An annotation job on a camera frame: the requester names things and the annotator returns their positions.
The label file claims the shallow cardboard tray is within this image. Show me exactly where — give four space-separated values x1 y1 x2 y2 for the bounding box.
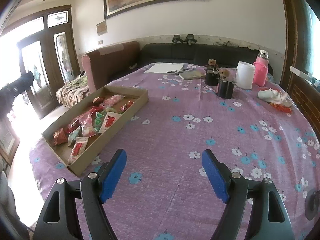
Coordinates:
42 85 149 176

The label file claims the purple floral tablecloth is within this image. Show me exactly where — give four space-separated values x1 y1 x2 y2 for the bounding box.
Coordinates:
28 61 320 240

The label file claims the near black cork-top jar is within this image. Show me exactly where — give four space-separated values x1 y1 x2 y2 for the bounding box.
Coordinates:
217 69 234 99

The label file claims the red patterned foil snack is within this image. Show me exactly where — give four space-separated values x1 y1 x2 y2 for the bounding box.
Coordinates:
53 128 68 145

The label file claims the green white snack packet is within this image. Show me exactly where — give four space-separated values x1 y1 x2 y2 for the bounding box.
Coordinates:
67 126 82 146

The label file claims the dark red foil snack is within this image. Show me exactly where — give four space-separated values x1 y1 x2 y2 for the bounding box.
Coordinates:
92 96 105 106

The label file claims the white red printed sachet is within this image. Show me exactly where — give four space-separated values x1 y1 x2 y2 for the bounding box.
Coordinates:
99 112 121 134

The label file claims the small red candy packet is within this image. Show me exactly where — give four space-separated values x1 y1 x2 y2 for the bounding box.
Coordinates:
120 100 134 112

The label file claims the black clamp on ledge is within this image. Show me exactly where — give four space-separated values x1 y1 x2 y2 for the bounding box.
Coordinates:
171 35 184 44
184 34 197 46

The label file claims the pink white small packet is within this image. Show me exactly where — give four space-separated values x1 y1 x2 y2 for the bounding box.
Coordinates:
81 119 96 138

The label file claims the black pen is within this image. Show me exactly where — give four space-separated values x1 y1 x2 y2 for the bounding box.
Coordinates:
167 68 194 75

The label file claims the small wall plaque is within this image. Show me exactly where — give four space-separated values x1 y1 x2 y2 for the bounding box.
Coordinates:
96 20 107 36

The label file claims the white crumpled cloth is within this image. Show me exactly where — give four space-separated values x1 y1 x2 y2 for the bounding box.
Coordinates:
258 88 289 105

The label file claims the red foil wrapper under cloth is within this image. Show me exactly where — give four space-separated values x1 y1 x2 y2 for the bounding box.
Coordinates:
269 102 292 114

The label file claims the white paper sheet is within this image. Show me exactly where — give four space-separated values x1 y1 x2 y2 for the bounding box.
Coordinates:
144 62 183 74

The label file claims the pink sleeved thermos bottle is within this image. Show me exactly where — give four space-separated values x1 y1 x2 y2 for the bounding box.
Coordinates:
253 49 269 87

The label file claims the wooden glass door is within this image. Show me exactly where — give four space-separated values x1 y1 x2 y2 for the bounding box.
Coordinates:
3 4 80 118

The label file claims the small green candy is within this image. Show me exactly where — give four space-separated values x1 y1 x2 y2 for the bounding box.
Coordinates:
94 112 105 133

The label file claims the brown armchair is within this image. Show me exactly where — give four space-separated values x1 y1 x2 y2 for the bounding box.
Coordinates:
81 41 140 93

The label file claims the black cork-top jar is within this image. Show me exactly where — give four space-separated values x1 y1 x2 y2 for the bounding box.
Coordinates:
217 69 234 99
205 59 220 87

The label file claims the black sofa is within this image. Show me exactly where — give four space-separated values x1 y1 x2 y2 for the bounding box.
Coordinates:
109 42 275 81

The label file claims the large red snack packet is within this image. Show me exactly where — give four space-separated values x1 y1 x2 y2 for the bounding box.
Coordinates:
72 106 103 126

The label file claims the olive notebook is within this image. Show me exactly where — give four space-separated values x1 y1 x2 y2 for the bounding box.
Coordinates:
178 70 205 80

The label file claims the far black cork-top jar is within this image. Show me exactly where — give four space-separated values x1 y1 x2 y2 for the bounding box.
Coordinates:
205 59 220 87

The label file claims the patterned blanket on seat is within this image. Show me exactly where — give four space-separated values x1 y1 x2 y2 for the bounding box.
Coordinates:
56 74 90 108

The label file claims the pink patterned snack packet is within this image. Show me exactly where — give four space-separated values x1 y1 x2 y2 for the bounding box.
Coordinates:
99 94 125 108

